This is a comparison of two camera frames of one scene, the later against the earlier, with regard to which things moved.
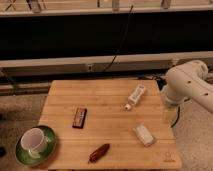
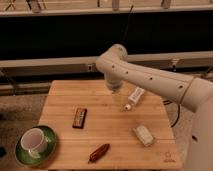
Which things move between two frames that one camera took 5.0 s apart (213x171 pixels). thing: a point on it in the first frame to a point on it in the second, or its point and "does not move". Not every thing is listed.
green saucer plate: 25,156 does not move
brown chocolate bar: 79,118 does not move
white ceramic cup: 34,140 does not move
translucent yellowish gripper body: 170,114 to 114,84
